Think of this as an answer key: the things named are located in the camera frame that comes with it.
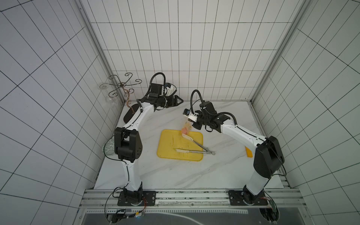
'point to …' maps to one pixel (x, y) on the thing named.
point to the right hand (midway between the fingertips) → (192, 113)
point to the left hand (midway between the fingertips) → (178, 103)
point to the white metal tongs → (207, 152)
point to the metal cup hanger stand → (123, 85)
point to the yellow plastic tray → (170, 140)
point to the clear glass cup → (110, 97)
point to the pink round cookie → (184, 131)
